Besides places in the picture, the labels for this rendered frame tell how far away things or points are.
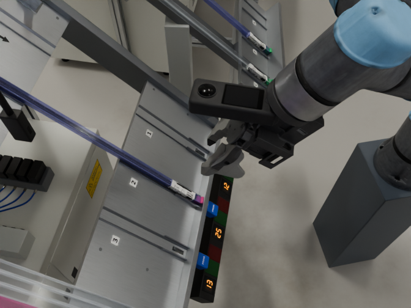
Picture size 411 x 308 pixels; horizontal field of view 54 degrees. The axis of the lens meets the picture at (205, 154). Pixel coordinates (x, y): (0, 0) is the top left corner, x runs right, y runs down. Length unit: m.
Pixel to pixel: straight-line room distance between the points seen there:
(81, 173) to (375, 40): 0.77
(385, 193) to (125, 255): 0.69
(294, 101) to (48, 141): 0.74
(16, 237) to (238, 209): 0.92
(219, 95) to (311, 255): 1.13
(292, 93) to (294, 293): 1.12
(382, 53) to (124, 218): 0.47
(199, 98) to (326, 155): 1.33
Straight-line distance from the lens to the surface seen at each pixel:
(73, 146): 1.06
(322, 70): 0.45
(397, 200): 1.13
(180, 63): 1.08
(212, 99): 0.52
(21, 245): 0.92
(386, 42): 0.42
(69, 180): 1.01
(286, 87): 0.48
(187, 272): 0.75
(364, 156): 1.16
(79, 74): 2.12
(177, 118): 0.85
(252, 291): 1.51
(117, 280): 0.69
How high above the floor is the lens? 1.45
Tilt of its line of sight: 57 degrees down
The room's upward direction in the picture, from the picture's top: straight up
